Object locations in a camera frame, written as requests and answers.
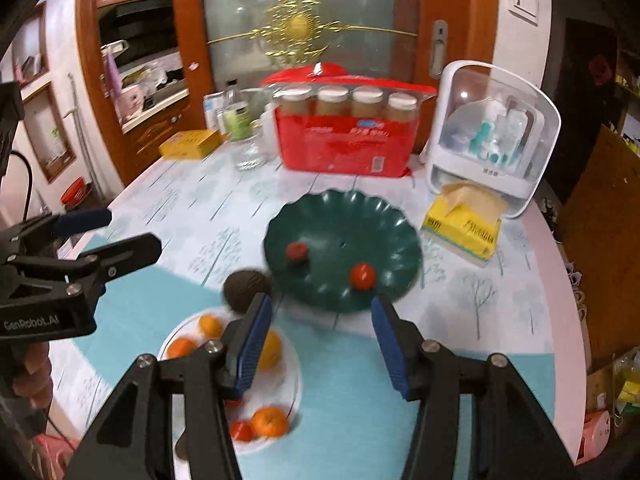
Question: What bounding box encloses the red cherry tomato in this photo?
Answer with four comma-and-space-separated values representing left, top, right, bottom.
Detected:
230, 419, 255, 442
349, 262, 378, 290

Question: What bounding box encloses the small yellow kumquat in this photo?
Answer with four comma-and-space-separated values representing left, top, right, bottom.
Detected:
198, 313, 224, 339

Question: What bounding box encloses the small orange mandarin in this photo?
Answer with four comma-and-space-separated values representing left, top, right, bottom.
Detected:
250, 405, 290, 439

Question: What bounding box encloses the dark brown avocado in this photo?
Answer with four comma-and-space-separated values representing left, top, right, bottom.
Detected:
222, 269, 272, 314

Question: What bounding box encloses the large yellow orange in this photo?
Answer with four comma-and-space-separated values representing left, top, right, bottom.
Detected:
257, 330, 282, 372

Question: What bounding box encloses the person's left hand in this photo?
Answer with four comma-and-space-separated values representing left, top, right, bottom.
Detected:
13, 342, 53, 408

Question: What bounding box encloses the red plastic basin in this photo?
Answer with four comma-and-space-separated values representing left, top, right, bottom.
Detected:
61, 177, 90, 209

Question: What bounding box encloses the white floral round plate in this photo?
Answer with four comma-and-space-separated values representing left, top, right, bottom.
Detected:
157, 306, 304, 456

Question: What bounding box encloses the yellow flat box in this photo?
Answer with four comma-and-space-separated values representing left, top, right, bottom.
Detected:
160, 130, 224, 160

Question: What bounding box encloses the pink appliance on counter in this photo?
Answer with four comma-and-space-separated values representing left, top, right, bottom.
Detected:
115, 84, 144, 124

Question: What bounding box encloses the clear ribbed glass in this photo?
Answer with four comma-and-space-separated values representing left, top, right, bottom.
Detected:
231, 133, 267, 171

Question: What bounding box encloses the small white carton box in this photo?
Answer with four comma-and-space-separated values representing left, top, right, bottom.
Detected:
203, 91, 224, 133

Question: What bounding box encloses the red lychee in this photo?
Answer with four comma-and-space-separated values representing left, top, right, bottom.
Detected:
285, 242, 309, 264

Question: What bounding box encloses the green label glass bottle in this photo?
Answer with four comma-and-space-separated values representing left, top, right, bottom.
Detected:
222, 79, 252, 141

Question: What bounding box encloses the white squeeze bottle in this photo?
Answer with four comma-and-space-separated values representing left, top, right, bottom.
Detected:
260, 103, 279, 157

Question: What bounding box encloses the yellow tissue pack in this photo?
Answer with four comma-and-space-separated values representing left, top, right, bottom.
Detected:
422, 181, 508, 262

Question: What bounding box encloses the dark green scalloped plate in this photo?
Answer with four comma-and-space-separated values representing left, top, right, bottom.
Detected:
262, 188, 422, 314

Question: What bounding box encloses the red paper cup package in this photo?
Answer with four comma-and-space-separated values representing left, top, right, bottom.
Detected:
260, 63, 436, 178

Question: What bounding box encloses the white cosmetics storage box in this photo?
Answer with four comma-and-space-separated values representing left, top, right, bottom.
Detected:
420, 60, 562, 219

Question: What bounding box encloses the black cable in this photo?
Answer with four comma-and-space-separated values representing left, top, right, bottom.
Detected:
8, 149, 35, 221

